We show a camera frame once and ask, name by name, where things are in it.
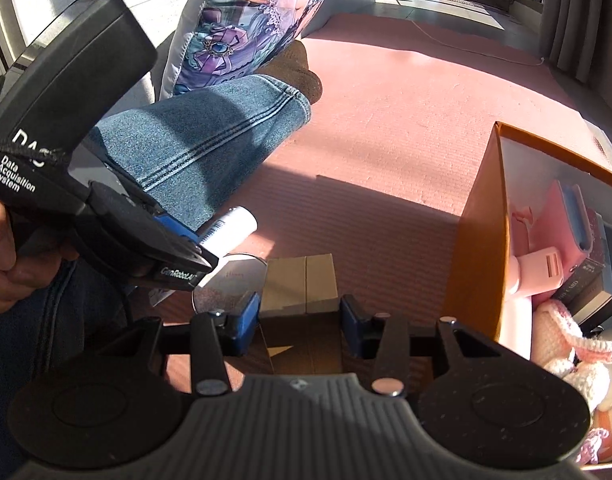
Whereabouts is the brown cardboard box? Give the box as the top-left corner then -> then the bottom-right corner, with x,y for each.
259,254 -> 343,375

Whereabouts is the pink power bank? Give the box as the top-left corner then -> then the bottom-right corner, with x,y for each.
504,246 -> 564,301

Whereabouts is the crochet bunny toy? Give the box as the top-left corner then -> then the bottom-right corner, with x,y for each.
530,300 -> 612,465

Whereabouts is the dark red small box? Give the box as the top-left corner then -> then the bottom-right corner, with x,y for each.
552,207 -> 612,325

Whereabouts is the pink notebook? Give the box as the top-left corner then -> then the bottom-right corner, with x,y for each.
511,180 -> 593,276

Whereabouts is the person left hand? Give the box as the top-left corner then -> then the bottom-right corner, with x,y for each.
0,202 -> 78,314

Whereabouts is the round clear lid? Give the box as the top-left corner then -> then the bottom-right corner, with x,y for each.
192,254 -> 267,313

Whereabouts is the white tube bottle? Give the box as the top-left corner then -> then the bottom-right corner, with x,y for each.
199,206 -> 258,258

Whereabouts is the blue jeans leg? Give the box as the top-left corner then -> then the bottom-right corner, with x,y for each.
86,75 -> 311,231

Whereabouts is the brown sock foot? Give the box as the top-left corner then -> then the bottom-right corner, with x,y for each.
256,40 -> 323,104

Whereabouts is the pink floor mat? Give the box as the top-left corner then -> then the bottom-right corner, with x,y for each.
130,12 -> 612,396

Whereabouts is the orange storage box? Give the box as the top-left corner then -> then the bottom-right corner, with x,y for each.
443,122 -> 612,360

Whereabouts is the anime print pillow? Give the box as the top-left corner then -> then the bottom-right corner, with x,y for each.
159,0 -> 324,100

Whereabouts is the grey curtain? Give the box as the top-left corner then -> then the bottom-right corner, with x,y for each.
539,0 -> 603,84

